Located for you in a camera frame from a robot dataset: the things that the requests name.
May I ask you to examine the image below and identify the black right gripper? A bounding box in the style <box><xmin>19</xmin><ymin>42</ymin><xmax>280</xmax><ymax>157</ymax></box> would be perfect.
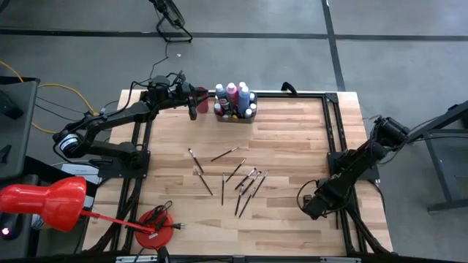
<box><xmin>302</xmin><ymin>180</ymin><xmax>347</xmax><ymax>221</ymax></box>

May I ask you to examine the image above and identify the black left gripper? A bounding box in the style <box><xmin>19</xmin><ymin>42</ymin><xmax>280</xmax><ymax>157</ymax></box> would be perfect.
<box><xmin>168</xmin><ymin>78</ymin><xmax>210</xmax><ymax>122</ymax></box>

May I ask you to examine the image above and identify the large teal paint bottle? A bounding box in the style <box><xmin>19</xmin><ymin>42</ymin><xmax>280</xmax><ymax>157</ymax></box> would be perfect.
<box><xmin>214</xmin><ymin>83</ymin><xmax>230</xmax><ymax>114</ymax></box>

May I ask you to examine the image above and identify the large pink paint bottle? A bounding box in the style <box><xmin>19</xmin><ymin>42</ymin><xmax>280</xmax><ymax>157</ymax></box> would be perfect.
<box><xmin>225</xmin><ymin>82</ymin><xmax>239</xmax><ymax>109</ymax></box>

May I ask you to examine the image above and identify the large periwinkle paint bottle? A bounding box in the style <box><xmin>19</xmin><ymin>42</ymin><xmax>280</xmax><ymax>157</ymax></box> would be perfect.
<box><xmin>237</xmin><ymin>85</ymin><xmax>252</xmax><ymax>116</ymax></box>

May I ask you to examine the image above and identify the red plastic cup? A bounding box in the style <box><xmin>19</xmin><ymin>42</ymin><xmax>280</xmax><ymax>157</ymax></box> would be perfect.
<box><xmin>195</xmin><ymin>86</ymin><xmax>210</xmax><ymax>114</ymax></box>

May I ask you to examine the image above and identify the grey translucent plastic bin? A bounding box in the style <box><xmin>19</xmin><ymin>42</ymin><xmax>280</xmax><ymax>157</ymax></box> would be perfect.
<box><xmin>214</xmin><ymin>91</ymin><xmax>258</xmax><ymax>124</ymax></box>

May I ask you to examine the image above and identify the black floor fan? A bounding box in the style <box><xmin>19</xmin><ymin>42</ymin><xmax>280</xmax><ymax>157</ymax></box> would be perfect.
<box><xmin>148</xmin><ymin>0</ymin><xmax>194</xmax><ymax>44</ymax></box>

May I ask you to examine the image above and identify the white flat box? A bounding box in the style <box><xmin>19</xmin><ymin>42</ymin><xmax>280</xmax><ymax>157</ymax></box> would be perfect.
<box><xmin>61</xmin><ymin>163</ymin><xmax>100</xmax><ymax>185</ymax></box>

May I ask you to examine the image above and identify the red desk lamp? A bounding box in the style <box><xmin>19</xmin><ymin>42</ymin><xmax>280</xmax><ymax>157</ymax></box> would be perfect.
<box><xmin>0</xmin><ymin>176</ymin><xmax>176</xmax><ymax>251</ymax></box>

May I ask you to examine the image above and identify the grey side table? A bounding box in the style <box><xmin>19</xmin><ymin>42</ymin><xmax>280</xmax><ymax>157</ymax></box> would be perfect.
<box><xmin>0</xmin><ymin>76</ymin><xmax>40</xmax><ymax>180</ymax></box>

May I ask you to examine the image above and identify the black device on side table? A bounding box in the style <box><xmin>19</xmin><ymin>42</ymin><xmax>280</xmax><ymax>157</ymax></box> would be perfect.
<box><xmin>0</xmin><ymin>90</ymin><xmax>23</xmax><ymax>121</ymax></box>

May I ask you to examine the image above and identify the black computer mouse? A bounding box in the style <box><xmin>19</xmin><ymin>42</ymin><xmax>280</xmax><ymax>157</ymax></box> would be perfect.
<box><xmin>0</xmin><ymin>213</ymin><xmax>23</xmax><ymax>241</ymax></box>

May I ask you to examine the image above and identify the silver metal bracket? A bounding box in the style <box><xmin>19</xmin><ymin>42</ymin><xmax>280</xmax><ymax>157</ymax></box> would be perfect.
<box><xmin>115</xmin><ymin>255</ymin><xmax>158</xmax><ymax>263</ymax></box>
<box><xmin>320</xmin><ymin>257</ymin><xmax>362</xmax><ymax>263</ymax></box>

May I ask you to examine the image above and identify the black fan cable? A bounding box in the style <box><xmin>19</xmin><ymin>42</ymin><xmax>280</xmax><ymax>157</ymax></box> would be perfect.
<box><xmin>148</xmin><ymin>41</ymin><xmax>170</xmax><ymax>83</ymax></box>

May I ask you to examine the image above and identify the black strap clamp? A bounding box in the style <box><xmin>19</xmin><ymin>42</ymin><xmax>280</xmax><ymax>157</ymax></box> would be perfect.
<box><xmin>280</xmin><ymin>81</ymin><xmax>299</xmax><ymax>96</ymax></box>

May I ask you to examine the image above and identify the black metal table frame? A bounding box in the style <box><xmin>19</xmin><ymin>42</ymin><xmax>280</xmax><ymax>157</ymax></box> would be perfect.
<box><xmin>82</xmin><ymin>89</ymin><xmax>394</xmax><ymax>256</ymax></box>

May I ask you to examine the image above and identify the black lamp power cord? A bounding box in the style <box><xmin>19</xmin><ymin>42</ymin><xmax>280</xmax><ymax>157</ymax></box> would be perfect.
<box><xmin>140</xmin><ymin>199</ymin><xmax>186</xmax><ymax>232</ymax></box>

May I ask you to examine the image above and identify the black metal desk frame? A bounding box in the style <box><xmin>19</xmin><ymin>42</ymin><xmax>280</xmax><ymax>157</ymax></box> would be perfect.
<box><xmin>401</xmin><ymin>100</ymin><xmax>468</xmax><ymax>213</ymax></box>

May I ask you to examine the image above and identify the yellow cable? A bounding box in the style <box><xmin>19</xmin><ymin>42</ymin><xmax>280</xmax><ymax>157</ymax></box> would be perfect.
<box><xmin>0</xmin><ymin>60</ymin><xmax>97</xmax><ymax>135</ymax></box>

